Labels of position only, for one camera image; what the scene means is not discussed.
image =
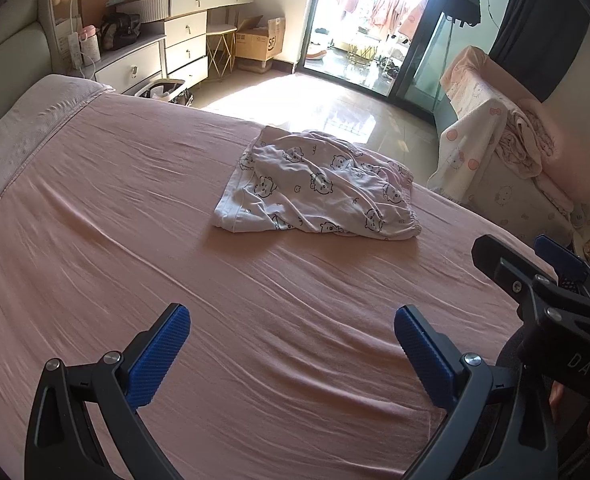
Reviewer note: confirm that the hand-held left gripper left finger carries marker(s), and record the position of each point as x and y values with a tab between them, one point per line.
160	355

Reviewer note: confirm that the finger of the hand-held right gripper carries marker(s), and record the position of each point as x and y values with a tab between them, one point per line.
557	257
500	265

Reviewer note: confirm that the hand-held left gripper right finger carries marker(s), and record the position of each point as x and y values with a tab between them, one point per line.
425	355

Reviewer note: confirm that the pink bear print pajama pants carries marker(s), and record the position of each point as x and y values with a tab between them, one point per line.
315	185

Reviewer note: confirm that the person's right hand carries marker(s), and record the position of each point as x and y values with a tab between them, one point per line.
557	400

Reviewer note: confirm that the bed with pink sheet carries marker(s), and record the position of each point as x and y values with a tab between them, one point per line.
125	260

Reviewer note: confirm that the pink blanket pile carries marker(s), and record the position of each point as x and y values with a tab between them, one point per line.
535	145

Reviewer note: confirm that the armchair with blankets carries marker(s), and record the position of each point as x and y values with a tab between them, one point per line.
467	130

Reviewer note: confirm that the black framed glass door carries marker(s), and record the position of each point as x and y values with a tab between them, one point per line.
425	60

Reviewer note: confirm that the dark curtain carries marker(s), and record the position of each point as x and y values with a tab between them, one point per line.
540	25

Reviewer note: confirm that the pinkish grey waffle pillow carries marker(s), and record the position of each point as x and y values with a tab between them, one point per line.
25	130

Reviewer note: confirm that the white trash bin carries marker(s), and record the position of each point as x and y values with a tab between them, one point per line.
162	91

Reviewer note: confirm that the pink hanging laundry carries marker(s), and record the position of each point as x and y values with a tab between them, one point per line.
380	7

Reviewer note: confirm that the white nightstand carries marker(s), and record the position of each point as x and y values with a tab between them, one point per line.
130	67

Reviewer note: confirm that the white power strip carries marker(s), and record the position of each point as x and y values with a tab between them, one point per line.
70	50

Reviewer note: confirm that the white bottle with pink cap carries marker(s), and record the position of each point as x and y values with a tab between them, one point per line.
89	45

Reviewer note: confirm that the black bag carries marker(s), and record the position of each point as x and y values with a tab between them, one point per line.
120	30

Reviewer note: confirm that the cardboard box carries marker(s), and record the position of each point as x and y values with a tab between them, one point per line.
257	40

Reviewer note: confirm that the white stool with gold legs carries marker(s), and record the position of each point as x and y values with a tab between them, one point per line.
221	30

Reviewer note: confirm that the white vanity desk with drawers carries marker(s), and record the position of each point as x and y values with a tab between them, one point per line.
190	25

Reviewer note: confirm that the grey padded headboard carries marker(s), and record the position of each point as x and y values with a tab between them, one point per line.
5	45

